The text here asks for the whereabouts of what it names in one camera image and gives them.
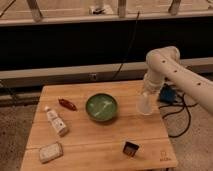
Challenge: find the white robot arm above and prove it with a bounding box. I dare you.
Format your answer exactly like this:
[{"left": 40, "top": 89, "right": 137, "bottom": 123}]
[{"left": 137, "top": 46, "right": 213, "bottom": 115}]

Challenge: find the dark square eraser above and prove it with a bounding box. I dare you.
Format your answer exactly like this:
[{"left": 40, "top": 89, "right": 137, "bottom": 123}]
[{"left": 123, "top": 142, "right": 139, "bottom": 157}]

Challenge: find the green bowl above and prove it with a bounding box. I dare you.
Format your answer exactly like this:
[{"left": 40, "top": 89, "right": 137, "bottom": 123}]
[{"left": 85, "top": 93, "right": 118, "bottom": 122}]

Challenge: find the red chili pepper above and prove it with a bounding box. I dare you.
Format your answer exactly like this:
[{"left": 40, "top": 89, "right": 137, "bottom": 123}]
[{"left": 58, "top": 99, "right": 77, "bottom": 111}]

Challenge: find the wooden table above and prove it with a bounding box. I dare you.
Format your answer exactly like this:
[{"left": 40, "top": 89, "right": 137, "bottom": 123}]
[{"left": 21, "top": 80, "right": 177, "bottom": 171}]

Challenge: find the blue floor device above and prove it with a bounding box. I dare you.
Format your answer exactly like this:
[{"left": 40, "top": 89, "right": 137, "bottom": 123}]
[{"left": 159, "top": 85, "right": 176, "bottom": 104}]

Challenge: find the white tube bottle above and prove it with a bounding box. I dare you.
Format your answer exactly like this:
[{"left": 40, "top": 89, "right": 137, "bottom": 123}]
[{"left": 44, "top": 106, "right": 69, "bottom": 137}]

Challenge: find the small object on ledge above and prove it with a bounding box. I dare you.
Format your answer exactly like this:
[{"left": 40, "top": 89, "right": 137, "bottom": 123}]
[{"left": 89, "top": 6, "right": 106, "bottom": 15}]

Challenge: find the white rectangular sponge block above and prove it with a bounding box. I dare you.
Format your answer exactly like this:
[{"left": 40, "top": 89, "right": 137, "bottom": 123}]
[{"left": 39, "top": 142, "right": 63, "bottom": 164}]

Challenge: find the black hanging cable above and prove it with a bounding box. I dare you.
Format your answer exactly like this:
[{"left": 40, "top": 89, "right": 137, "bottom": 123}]
[{"left": 111, "top": 9, "right": 141, "bottom": 81}]

